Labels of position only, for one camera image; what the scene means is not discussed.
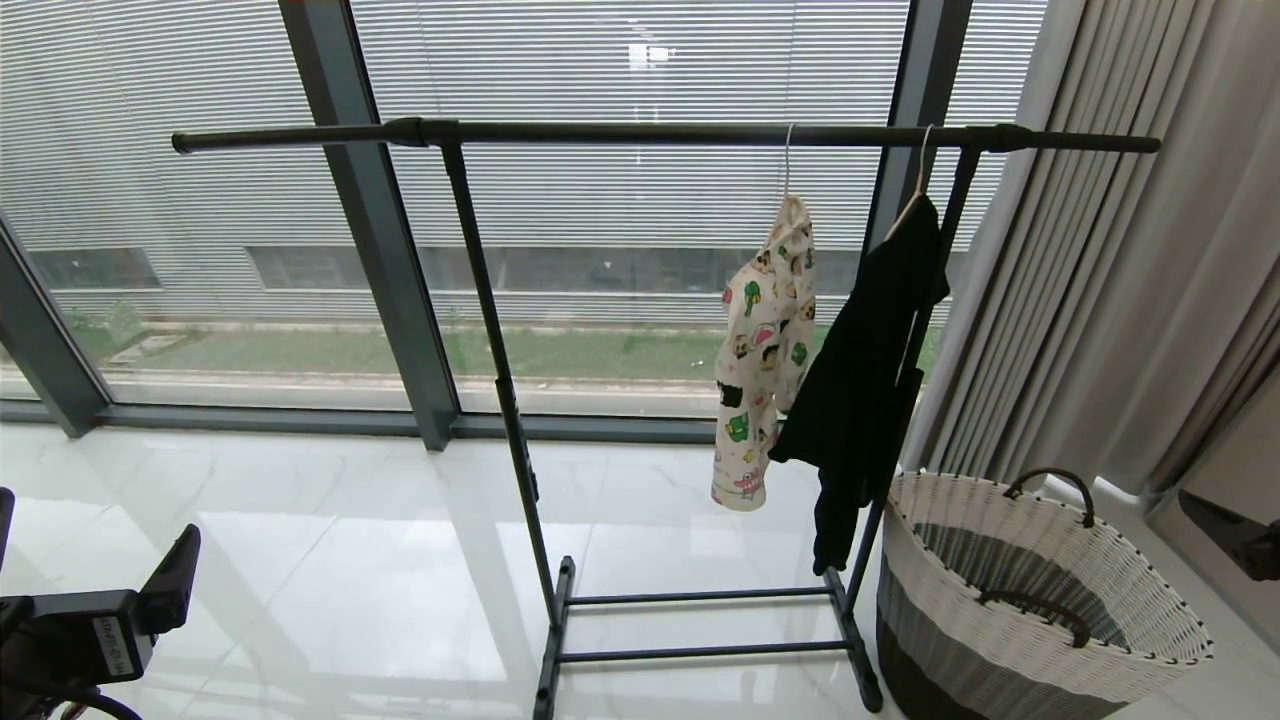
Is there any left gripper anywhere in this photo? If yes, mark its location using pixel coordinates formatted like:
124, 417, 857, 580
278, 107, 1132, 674
0, 524, 202, 691

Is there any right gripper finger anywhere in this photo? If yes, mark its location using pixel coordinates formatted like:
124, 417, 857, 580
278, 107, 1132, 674
1178, 490, 1280, 583

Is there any black garment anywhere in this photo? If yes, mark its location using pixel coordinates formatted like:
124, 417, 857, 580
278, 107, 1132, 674
768, 195, 951, 577

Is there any cream printed garment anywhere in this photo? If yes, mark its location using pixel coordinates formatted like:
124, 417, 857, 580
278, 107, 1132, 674
712, 195, 818, 512

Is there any white laundry basket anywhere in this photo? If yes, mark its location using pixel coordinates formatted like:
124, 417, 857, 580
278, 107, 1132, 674
876, 467, 1215, 720

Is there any black clothes rack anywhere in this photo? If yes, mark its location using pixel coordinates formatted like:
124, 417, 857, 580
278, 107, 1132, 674
170, 117, 1163, 720

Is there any beige curtain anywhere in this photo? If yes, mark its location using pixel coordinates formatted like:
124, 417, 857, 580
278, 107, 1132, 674
900, 0, 1280, 501

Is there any window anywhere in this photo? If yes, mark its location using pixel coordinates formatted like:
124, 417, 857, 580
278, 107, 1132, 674
0, 0, 1051, 446

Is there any black cable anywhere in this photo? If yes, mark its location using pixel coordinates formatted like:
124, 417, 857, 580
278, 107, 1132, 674
70, 688, 143, 720

